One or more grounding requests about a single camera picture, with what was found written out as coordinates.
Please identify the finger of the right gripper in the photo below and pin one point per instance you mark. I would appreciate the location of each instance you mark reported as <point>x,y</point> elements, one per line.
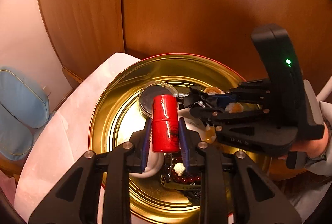
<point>234,114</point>
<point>252,92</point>

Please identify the red lipstick tube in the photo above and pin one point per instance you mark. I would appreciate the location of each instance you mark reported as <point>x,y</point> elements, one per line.
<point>164,127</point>

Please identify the white round jar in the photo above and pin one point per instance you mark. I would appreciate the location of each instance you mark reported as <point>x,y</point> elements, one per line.
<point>154,164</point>

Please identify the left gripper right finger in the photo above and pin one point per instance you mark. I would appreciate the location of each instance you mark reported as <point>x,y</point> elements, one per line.
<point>232,182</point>

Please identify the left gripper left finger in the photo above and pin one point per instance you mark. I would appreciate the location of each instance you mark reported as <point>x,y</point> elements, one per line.
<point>75,197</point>

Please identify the wooden wardrobe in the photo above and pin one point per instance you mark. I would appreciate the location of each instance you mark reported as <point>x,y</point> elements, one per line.
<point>84,33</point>

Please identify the person's right hand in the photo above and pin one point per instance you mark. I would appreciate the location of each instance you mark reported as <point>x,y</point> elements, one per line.
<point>313,148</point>

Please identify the light blue cushion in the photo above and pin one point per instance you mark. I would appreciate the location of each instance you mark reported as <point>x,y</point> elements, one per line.
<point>25,111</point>

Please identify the round red gold tin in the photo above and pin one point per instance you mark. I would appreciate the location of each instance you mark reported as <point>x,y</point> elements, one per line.
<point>117,115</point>

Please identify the black pearl hair clip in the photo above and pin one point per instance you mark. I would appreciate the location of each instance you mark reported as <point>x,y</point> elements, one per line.
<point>195,97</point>

